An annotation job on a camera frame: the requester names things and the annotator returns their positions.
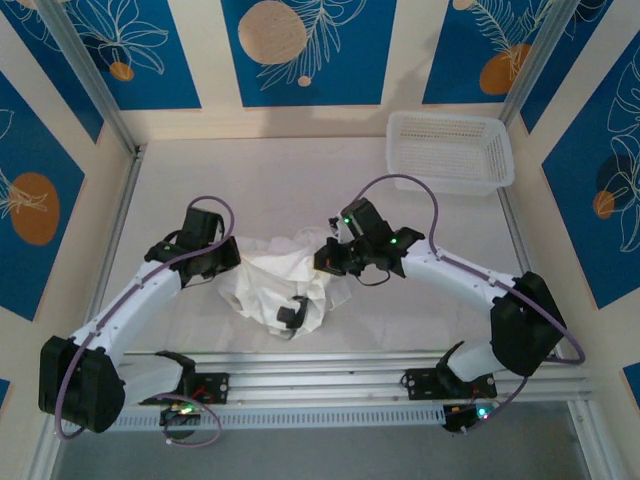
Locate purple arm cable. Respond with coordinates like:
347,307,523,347
355,172,586,439
53,195,236,447

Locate aluminium profile base rails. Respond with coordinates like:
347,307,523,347
114,349,601,414

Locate white t-shirt with black print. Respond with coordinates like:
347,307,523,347
215,225,354,342

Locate white slotted cable duct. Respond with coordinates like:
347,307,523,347
112,403,449,432

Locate small lit circuit board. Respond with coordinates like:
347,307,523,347
159,399,204,429
442,402,499,435

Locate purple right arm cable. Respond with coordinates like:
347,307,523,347
355,172,586,439

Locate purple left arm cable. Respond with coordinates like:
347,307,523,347
53,195,236,447

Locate white perforated plastic basket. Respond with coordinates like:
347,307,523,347
387,110,516,199

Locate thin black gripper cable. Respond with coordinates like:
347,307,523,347
349,263,392,290

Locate aluminium frame post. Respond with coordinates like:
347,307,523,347
34,0,146,156
499,0,574,129

